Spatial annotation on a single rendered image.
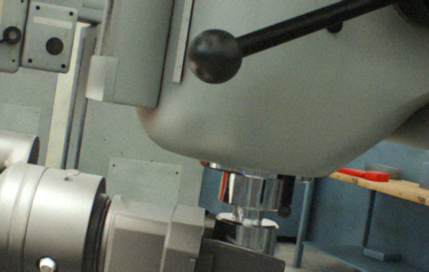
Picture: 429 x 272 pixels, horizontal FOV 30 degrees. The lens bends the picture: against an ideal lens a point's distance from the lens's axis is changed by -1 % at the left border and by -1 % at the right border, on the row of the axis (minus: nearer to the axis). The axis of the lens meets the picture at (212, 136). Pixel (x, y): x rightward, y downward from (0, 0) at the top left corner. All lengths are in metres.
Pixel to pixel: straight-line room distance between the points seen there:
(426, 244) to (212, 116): 6.42
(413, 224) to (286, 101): 6.55
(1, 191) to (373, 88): 0.26
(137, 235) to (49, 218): 0.06
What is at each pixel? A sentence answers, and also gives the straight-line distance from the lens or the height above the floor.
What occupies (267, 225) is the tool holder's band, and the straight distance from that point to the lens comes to 0.59.
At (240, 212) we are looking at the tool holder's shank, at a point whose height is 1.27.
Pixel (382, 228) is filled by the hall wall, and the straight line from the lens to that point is 7.37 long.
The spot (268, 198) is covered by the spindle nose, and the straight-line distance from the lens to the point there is 0.58.
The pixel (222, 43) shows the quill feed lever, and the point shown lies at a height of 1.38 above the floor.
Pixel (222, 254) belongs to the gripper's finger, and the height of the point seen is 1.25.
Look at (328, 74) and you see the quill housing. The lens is 0.51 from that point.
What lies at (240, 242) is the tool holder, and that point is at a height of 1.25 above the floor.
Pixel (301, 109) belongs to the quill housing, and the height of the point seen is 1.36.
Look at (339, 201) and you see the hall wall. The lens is 7.94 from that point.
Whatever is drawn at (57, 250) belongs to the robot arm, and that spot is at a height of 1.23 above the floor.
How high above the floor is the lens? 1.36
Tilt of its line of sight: 3 degrees down
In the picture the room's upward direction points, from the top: 9 degrees clockwise
